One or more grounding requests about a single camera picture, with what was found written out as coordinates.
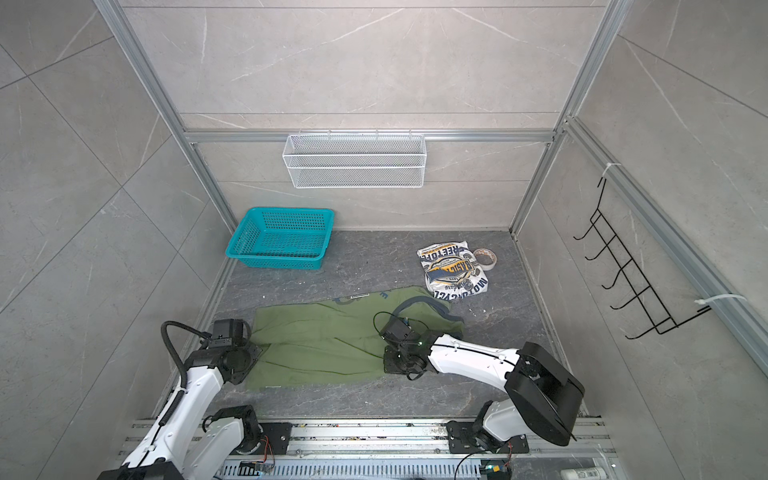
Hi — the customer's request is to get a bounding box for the green tank top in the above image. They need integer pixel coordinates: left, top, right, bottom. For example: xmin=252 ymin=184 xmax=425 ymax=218
xmin=246 ymin=286 xmax=464 ymax=391

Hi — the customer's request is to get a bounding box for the white tank top navy trim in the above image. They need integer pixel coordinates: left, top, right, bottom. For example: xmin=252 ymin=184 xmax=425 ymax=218
xmin=417 ymin=241 xmax=489 ymax=301

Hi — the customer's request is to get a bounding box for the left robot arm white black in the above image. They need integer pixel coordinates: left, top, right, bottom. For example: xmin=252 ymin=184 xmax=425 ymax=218
xmin=99 ymin=319 xmax=266 ymax=479

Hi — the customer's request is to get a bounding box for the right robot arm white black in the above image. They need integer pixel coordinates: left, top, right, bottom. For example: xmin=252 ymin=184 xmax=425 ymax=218
xmin=377 ymin=316 xmax=585 ymax=452

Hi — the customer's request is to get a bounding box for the roll of masking tape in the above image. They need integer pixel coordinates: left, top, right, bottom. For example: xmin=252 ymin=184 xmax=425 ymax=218
xmin=473 ymin=248 xmax=498 ymax=271

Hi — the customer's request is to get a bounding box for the teal plastic basket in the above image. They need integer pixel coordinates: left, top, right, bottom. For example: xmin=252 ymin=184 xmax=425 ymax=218
xmin=226 ymin=207 xmax=335 ymax=270

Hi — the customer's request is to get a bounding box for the white bottle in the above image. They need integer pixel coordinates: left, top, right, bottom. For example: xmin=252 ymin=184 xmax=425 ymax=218
xmin=560 ymin=466 xmax=608 ymax=480

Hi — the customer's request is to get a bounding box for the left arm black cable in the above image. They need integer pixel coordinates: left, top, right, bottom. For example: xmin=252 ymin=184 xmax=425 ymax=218
xmin=137 ymin=320 xmax=211 ymax=469

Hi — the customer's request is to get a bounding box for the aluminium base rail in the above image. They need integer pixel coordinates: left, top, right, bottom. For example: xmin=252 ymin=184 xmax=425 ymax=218
xmin=116 ymin=418 xmax=625 ymax=480

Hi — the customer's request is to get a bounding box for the white wire mesh shelf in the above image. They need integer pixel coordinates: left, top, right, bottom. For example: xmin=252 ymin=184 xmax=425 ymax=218
xmin=282 ymin=133 xmax=427 ymax=189

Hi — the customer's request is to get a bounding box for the black wire hook rack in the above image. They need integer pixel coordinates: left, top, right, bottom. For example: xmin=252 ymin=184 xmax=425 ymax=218
xmin=573 ymin=178 xmax=712 ymax=341

